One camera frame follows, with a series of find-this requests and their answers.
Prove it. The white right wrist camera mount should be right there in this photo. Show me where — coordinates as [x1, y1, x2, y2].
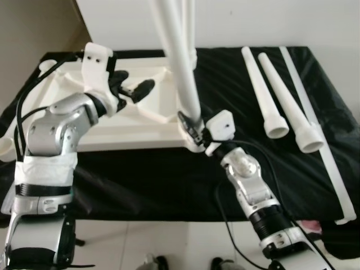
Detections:
[204, 110, 236, 156]

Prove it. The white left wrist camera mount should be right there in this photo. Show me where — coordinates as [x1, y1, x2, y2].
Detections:
[82, 42, 116, 95]

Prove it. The white plastic table leg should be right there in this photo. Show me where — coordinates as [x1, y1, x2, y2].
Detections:
[241, 46, 290, 139]
[259, 52, 325, 154]
[183, 0, 197, 65]
[147, 0, 202, 122]

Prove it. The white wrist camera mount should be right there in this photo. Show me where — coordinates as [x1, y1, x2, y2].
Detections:
[82, 42, 116, 95]
[204, 110, 236, 156]

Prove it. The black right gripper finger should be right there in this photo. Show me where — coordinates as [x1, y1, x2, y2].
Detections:
[178, 111, 197, 138]

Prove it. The white plastic table top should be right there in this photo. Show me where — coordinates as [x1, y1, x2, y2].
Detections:
[0, 49, 209, 164]

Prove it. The pink table cover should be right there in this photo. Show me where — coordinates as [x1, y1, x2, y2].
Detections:
[301, 219, 322, 232]

